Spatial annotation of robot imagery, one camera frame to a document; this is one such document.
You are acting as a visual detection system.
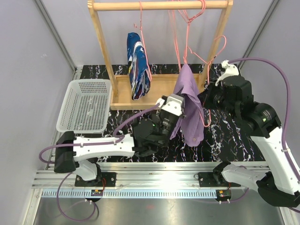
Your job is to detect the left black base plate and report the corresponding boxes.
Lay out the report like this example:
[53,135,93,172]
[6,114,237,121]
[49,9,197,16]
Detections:
[75,172,117,188]

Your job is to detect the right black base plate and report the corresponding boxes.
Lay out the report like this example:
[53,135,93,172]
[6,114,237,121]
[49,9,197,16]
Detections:
[197,172,241,188]

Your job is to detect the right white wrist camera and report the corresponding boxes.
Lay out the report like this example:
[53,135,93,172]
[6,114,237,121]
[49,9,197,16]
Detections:
[215,60,240,86]

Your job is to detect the aluminium rail frame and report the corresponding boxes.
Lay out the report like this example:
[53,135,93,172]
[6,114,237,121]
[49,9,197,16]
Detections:
[32,161,270,190]

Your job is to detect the purple trousers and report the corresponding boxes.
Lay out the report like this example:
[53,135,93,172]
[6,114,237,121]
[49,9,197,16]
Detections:
[170,64,204,147]

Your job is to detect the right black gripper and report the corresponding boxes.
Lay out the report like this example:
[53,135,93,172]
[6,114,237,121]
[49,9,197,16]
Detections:
[198,79,239,120]

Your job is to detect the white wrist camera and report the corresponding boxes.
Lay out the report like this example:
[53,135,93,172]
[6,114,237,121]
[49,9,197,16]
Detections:
[215,60,240,86]
[156,94,185,117]

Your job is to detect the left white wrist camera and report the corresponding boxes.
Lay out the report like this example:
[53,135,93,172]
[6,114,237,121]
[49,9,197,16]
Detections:
[156,94,185,117]

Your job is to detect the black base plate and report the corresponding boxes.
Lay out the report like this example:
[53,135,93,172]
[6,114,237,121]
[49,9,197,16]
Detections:
[197,172,241,188]
[75,172,117,188]

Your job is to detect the white slotted cable duct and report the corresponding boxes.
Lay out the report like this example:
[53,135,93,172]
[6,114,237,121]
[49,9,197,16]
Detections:
[42,189,231,199]

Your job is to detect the blue patterned trousers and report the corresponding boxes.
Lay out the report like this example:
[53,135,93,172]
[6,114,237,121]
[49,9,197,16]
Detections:
[127,32,150,100]

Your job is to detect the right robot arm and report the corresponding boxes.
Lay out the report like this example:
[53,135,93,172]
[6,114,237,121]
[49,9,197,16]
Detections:
[203,75,300,208]

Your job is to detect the white plastic basket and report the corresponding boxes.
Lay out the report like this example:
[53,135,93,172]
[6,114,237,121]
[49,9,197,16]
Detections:
[56,79,112,134]

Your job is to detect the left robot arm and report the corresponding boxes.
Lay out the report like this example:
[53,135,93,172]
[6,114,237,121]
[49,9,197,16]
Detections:
[54,109,182,186]

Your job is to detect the wooden clothes rack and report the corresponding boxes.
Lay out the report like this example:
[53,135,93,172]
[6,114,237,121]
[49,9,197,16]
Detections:
[87,0,233,110]

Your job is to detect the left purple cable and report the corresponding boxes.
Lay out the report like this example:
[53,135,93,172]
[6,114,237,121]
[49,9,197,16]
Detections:
[38,104,165,222]

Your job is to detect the pink wire hanger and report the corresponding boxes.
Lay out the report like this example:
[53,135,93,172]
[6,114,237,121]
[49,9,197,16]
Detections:
[183,33,227,128]
[178,0,207,64]
[168,9,181,71]
[134,2,152,83]

